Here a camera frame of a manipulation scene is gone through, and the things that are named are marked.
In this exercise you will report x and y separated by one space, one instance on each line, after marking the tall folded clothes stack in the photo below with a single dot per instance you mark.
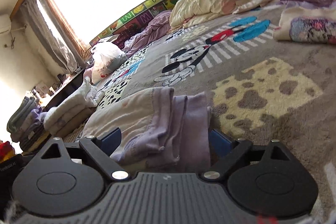
26 125

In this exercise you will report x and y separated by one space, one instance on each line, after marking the white plastic bag bundle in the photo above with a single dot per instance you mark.
107 58

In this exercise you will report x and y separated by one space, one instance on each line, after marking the folded white quilted clothes stack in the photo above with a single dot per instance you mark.
86 96

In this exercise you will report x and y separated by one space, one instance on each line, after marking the dark side desk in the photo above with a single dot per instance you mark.
65 91

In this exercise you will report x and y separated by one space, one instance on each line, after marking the white floral quilted pajama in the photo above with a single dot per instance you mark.
159 131

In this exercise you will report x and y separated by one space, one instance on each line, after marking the grey curtain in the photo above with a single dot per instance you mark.
51 35

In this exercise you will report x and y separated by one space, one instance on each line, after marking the purple crumpled bedsheet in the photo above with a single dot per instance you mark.
157 28

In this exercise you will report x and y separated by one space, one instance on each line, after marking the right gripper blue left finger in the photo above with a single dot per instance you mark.
97 152

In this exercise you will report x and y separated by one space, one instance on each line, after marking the cream sequin patterned garment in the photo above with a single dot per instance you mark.
301 25

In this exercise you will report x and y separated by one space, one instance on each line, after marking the Mickey Mouse grey blanket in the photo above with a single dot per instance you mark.
276 99

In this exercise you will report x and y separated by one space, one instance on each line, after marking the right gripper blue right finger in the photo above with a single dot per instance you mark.
225 147

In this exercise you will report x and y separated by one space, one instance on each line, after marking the colourful clothes pile left edge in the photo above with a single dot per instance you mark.
6 151

